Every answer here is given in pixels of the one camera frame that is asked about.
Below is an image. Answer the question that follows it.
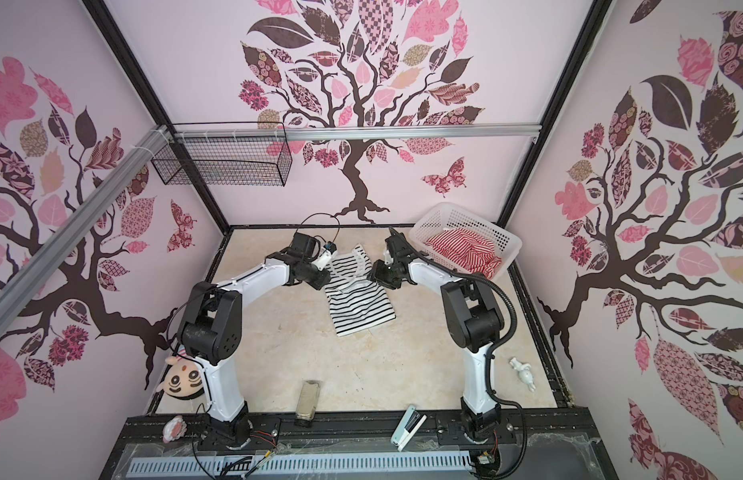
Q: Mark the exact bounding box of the black white striped tank top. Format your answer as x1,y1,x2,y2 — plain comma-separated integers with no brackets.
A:
324,245,397,337

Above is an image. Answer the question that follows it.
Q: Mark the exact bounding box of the red white striped tank top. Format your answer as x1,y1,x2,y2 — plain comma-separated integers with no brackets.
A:
425,228,503,279

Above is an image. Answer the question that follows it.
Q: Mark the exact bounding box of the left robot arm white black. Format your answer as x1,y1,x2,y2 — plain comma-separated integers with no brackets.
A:
178,232,337,447

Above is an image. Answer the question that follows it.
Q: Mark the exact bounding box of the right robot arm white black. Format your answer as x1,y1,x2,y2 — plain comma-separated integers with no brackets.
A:
368,228,517,442

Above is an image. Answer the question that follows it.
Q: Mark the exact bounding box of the white plastic laundry basket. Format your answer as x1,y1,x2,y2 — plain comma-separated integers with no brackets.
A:
409,202,523,280

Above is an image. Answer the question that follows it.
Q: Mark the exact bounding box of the small tan rectangular device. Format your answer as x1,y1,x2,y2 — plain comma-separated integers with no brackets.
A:
295,380,321,428

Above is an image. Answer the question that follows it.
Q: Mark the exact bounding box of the white green handheld device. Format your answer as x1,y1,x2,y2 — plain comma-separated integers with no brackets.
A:
391,405,427,451

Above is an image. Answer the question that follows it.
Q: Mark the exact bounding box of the small white figurine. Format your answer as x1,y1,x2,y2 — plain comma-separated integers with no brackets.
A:
509,357,537,392

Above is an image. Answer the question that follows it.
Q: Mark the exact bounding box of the cartoon face plush toy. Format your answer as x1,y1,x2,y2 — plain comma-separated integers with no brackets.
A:
156,347,205,400

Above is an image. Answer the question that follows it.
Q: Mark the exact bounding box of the small pink round object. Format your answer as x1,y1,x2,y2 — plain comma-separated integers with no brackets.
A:
162,415,188,444

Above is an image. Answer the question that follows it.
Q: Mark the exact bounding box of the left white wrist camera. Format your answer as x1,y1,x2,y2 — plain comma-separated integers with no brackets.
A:
313,242,337,271

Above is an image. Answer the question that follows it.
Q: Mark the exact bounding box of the black wire mesh basket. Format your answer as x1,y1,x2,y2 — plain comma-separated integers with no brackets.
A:
152,120,293,187

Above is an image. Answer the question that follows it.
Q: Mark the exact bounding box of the silver aluminium rail back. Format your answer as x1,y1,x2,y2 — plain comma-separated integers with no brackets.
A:
174,123,541,141

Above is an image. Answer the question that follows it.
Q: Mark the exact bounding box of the silver aluminium rail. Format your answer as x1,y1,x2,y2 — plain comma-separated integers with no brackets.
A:
0,125,171,337
174,123,541,141

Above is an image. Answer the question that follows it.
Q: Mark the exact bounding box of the white slotted cable duct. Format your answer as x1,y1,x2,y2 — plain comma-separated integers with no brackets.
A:
122,451,473,479

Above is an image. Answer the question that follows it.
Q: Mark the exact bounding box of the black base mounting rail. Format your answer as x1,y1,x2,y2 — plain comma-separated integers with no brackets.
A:
118,408,599,451

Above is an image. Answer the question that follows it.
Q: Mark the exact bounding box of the silver aluminium rail left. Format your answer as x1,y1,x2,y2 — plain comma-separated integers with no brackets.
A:
0,125,171,337

